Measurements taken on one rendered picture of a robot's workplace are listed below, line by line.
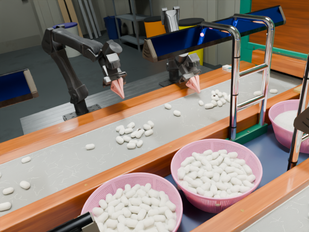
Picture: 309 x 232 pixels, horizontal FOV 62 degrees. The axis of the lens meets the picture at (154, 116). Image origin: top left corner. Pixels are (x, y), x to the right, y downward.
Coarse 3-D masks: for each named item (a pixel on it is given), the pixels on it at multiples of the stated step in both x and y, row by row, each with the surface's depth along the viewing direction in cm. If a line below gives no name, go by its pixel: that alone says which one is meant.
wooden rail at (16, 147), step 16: (240, 64) 147; (208, 80) 133; (224, 80) 136; (144, 96) 125; (160, 96) 123; (176, 96) 125; (96, 112) 117; (112, 112) 115; (128, 112) 115; (48, 128) 109; (64, 128) 107; (80, 128) 107; (96, 128) 109; (0, 144) 102; (16, 144) 101; (32, 144) 100; (48, 144) 102; (0, 160) 95
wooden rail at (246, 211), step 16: (288, 176) 71; (304, 176) 70; (256, 192) 67; (272, 192) 67; (288, 192) 66; (240, 208) 64; (256, 208) 63; (272, 208) 64; (208, 224) 61; (224, 224) 60; (240, 224) 60
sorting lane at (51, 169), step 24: (192, 96) 125; (240, 96) 119; (120, 120) 113; (144, 120) 111; (168, 120) 108; (192, 120) 106; (216, 120) 104; (72, 144) 101; (96, 144) 99; (120, 144) 97; (144, 144) 96; (0, 168) 93; (24, 168) 91; (48, 168) 90; (72, 168) 88; (96, 168) 87; (0, 192) 82; (24, 192) 81; (48, 192) 79; (0, 216) 73
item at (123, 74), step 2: (122, 72) 108; (124, 72) 108; (114, 74) 106; (116, 74) 107; (118, 74) 107; (120, 74) 108; (122, 74) 108; (124, 74) 108; (126, 74) 108; (108, 76) 105; (110, 76) 105; (116, 76) 107; (118, 76) 107; (120, 76) 108; (122, 76) 110; (124, 76) 111; (104, 78) 104; (104, 80) 104; (104, 82) 106; (104, 84) 109; (108, 84) 110; (104, 86) 109; (106, 86) 110
